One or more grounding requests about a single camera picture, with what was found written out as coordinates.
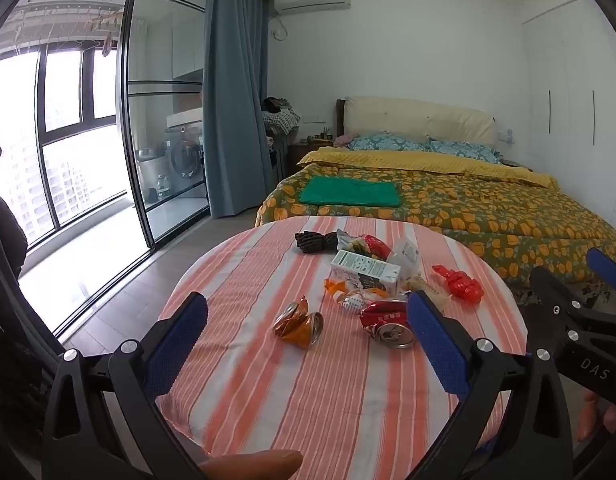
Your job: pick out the crushed red can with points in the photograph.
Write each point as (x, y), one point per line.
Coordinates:
(388, 320)

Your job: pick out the black framed glass sliding door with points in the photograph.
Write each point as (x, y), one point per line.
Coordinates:
(123, 110)

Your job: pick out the pile of clothes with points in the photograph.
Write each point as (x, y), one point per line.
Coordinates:
(280, 115)

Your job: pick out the small white dotted wrapper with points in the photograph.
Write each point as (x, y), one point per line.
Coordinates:
(352, 301)

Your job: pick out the person's right hand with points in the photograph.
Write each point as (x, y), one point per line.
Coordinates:
(588, 420)

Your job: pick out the black ribbed wrapper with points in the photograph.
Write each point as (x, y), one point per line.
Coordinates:
(313, 241)

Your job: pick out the black framed window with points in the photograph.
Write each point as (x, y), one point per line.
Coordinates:
(40, 135)

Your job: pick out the bed with orange-patterned quilt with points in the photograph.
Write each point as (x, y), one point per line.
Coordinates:
(463, 215)

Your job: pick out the white green milk carton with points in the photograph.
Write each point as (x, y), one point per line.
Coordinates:
(363, 267)

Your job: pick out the steel bucket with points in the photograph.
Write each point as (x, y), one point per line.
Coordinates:
(152, 172)

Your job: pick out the clear plastic bag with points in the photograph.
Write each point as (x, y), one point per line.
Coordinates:
(405, 255)

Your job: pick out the blue grey curtain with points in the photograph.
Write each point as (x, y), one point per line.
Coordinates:
(232, 85)

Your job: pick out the dark cloth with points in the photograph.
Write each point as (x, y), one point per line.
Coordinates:
(7, 310)

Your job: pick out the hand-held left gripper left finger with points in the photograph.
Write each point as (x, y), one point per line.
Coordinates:
(177, 345)

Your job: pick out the cream padded headboard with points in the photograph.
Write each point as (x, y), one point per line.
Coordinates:
(423, 117)

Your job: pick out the dark wooden nightstand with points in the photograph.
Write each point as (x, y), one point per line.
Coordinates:
(308, 157)

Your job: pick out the white wardrobe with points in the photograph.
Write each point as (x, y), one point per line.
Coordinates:
(568, 85)

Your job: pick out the green folded cloth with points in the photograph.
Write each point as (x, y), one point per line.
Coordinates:
(350, 192)

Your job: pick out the crushed orange can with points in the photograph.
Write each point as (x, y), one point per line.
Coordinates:
(295, 327)

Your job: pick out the grey washing machine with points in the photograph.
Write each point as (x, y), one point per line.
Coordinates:
(185, 155)

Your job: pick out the black white floral bed skirt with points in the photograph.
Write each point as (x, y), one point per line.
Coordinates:
(548, 295)

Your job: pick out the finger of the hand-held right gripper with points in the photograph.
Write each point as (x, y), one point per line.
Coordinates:
(610, 267)
(550, 292)

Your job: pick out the red plastic wrapper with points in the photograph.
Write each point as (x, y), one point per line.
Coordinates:
(460, 285)

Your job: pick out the yellow blanket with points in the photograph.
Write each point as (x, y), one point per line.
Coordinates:
(388, 160)

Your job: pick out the pink striped tablecloth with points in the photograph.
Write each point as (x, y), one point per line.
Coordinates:
(288, 410)

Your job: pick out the red snack packet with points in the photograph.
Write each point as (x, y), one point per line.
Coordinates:
(378, 246)

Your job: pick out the dark wooden bed frame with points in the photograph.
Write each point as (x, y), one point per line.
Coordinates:
(340, 117)

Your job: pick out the person's left hand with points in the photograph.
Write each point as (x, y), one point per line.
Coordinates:
(253, 465)

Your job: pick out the small orange wrapper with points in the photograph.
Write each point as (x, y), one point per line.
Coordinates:
(334, 286)

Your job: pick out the teal floral pillow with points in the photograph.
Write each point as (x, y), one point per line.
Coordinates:
(388, 142)
(463, 151)

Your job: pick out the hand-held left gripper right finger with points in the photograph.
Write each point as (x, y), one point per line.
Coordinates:
(438, 345)

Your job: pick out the white yellow snack packet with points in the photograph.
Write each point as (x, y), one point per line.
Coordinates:
(350, 242)

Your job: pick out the ceiling drying rack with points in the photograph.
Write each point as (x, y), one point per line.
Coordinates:
(72, 15)

